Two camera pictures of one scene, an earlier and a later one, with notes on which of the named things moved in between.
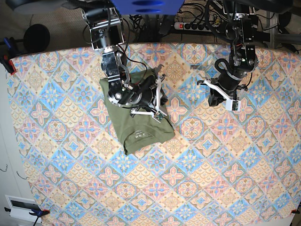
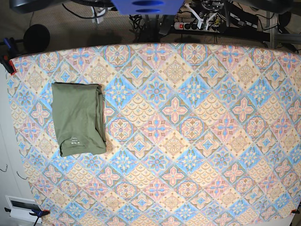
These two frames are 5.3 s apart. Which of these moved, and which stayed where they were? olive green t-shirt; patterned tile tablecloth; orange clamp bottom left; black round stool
Moved: olive green t-shirt
Stayed: black round stool; orange clamp bottom left; patterned tile tablecloth
